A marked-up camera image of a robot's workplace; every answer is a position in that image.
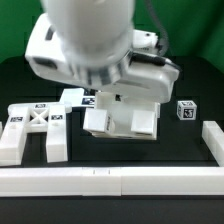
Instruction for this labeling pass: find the white chair seat part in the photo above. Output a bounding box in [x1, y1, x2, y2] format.
[90, 92, 160, 140]

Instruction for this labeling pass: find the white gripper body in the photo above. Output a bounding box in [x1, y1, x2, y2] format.
[25, 13, 179, 103]

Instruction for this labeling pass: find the white right obstacle bar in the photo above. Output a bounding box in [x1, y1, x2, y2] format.
[202, 121, 224, 167]

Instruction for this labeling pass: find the white front obstacle bar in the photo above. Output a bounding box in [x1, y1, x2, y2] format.
[0, 167, 224, 197]

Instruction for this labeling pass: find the white base tag plate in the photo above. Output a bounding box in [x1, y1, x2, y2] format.
[59, 88, 95, 107]

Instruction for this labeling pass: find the white chair back frame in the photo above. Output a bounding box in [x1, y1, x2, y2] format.
[0, 102, 72, 166]

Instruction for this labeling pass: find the white tagged cube far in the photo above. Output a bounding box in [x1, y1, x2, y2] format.
[177, 100, 197, 120]

